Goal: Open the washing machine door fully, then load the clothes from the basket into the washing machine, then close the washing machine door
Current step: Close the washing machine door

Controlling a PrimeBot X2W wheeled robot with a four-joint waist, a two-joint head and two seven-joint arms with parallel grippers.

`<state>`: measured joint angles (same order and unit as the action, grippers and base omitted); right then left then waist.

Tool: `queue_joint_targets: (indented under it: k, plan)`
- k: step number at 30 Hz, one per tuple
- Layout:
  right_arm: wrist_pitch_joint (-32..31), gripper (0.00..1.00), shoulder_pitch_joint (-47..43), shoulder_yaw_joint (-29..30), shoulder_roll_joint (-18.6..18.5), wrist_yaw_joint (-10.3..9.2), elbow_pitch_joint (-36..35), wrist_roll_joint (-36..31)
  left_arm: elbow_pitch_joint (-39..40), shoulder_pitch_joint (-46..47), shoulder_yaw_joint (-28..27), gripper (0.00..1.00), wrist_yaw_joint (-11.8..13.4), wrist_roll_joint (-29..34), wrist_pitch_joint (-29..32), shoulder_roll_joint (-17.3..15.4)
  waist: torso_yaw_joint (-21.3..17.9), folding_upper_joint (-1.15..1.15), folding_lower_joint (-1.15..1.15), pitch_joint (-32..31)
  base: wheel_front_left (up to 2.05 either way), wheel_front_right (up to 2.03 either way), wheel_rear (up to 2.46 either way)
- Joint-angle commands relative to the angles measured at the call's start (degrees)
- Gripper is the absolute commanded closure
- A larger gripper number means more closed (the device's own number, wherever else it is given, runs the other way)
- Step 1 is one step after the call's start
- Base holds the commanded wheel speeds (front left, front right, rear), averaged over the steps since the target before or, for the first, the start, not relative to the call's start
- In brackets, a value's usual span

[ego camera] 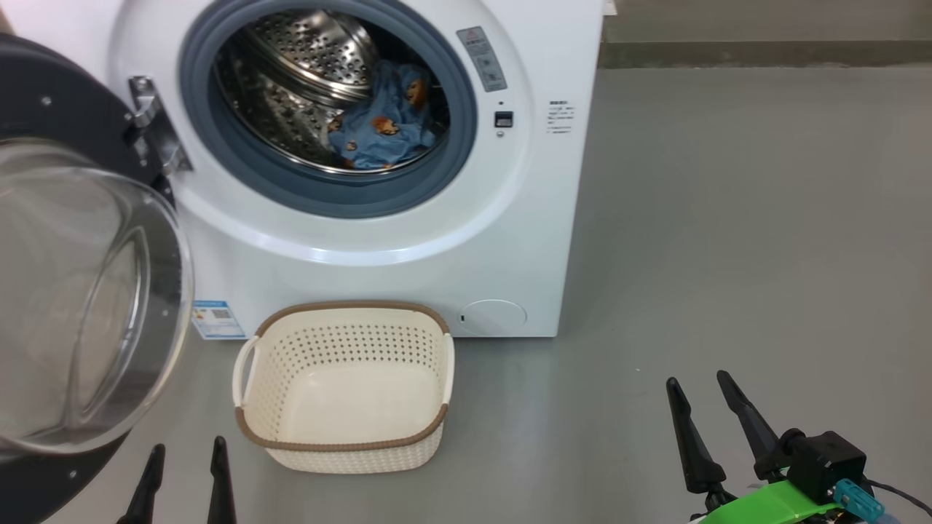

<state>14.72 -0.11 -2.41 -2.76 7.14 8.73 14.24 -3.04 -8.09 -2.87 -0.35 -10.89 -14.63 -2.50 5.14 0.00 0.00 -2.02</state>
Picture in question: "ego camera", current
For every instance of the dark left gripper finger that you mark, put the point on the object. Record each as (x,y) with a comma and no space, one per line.
(145,495)
(221,487)

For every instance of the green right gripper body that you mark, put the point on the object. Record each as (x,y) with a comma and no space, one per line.
(772,509)

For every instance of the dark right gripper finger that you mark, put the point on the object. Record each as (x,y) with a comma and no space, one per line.
(695,458)
(757,437)

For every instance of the blue bear print garment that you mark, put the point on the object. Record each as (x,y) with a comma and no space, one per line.
(411,87)
(371,145)

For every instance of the grey washing machine door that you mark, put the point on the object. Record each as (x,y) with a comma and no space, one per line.
(73,102)

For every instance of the white front-load washing machine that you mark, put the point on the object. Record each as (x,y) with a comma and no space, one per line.
(510,218)

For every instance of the grey rubber door gasket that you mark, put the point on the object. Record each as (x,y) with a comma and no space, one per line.
(328,193)

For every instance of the metal door hinge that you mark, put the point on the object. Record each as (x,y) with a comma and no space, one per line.
(156,124)

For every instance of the black door lock socket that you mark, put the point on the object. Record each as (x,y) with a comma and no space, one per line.
(504,119)

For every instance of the steel perforated washer drum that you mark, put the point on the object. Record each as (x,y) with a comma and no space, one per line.
(306,51)

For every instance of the cream perforated laundry basket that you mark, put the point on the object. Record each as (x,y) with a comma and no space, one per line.
(349,393)

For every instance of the blue energy label sticker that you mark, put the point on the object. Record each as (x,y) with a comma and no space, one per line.
(217,320)

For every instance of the round white filter cover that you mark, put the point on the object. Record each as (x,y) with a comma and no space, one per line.
(495,316)

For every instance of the grey warning sticker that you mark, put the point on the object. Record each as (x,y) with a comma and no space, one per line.
(482,60)

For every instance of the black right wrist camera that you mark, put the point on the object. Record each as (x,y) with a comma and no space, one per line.
(826,462)

